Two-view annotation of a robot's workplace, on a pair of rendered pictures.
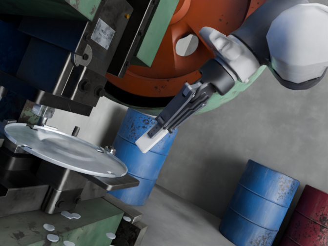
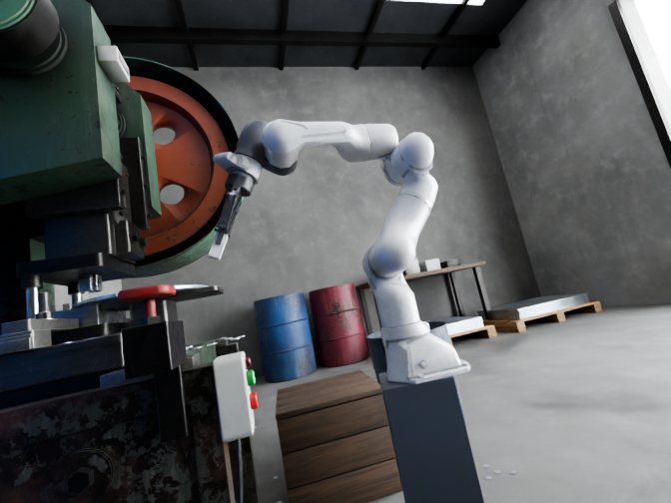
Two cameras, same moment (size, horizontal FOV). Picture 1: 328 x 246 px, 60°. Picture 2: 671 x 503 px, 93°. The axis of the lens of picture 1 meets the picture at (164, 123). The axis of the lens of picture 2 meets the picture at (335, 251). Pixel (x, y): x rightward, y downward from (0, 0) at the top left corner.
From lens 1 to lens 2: 0.44 m
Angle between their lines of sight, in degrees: 38
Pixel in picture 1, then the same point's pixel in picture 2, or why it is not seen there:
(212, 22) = (185, 168)
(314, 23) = (285, 128)
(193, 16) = (164, 169)
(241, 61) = (252, 167)
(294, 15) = (273, 127)
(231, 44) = (241, 158)
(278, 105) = (249, 244)
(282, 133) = (266, 265)
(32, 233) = not seen: hidden behind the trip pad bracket
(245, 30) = (243, 148)
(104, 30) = not seen: hidden behind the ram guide
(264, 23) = (252, 140)
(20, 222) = not seen: hidden behind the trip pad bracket
